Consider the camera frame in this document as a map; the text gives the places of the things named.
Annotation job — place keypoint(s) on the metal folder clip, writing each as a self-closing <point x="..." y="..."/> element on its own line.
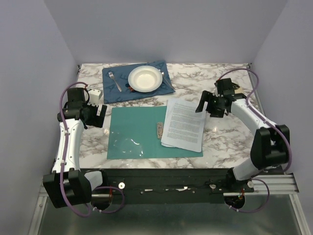
<point x="159" y="130"/>

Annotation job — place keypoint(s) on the silver spoon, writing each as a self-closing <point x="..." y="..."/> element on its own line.
<point x="165" y="80"/>

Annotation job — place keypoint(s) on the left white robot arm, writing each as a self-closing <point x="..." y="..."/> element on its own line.
<point x="67" y="184"/>

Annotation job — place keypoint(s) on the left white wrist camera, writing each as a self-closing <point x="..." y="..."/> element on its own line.
<point x="94" y="97"/>

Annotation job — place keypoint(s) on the printed paper sheets stack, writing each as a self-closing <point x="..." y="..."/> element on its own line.
<point x="183" y="126"/>

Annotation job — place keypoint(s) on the small red dark object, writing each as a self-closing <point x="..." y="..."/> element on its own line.
<point x="130" y="88"/>

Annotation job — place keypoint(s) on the aluminium rail frame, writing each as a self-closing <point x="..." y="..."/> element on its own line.
<point x="271" y="209"/>

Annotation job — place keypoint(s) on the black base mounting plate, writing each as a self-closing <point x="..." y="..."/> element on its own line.
<point x="166" y="186"/>

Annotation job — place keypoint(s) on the silver fork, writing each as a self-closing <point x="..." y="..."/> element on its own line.
<point x="111" y="75"/>

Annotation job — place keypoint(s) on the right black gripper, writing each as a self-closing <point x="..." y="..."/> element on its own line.
<point x="208" y="96"/>

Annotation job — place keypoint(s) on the blue cloth placemat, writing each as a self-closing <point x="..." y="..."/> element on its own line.
<point x="121" y="73"/>

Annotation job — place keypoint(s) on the white round bowl plate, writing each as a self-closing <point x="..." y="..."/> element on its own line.
<point x="145" y="79"/>

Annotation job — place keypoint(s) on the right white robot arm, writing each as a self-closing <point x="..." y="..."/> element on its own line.
<point x="271" y="143"/>

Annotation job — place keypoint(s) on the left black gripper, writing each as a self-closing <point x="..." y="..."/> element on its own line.
<point x="97" y="121"/>

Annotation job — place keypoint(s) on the beige small dish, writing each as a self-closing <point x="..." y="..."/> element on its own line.
<point x="237" y="88"/>

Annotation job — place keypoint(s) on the teal paper folder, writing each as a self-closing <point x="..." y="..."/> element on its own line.
<point x="133" y="135"/>

